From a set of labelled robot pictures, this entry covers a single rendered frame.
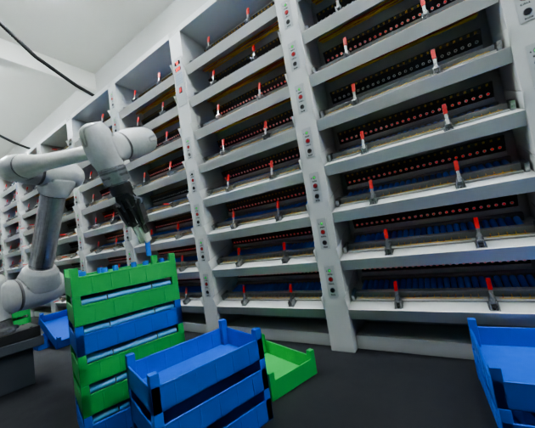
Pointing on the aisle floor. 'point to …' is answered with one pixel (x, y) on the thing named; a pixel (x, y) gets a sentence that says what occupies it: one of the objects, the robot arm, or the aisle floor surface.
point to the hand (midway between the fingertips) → (143, 233)
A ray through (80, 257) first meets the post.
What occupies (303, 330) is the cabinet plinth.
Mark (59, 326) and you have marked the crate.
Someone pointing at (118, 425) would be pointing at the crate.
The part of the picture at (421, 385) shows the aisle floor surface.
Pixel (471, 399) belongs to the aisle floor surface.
